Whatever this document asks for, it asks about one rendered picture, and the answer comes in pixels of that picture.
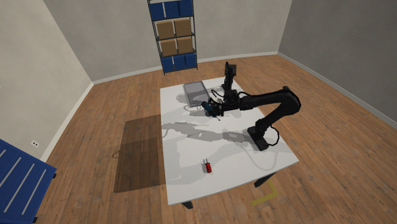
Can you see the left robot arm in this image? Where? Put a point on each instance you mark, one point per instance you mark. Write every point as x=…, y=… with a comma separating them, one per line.
x=288, y=105

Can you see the dark blue electric screwdriver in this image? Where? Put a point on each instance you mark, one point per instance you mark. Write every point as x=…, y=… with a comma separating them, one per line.
x=208, y=108

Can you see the red and black screwdriver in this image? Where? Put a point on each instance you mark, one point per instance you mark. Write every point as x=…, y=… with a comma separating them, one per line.
x=208, y=167

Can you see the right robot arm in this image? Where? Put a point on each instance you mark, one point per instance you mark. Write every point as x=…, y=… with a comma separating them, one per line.
x=229, y=78

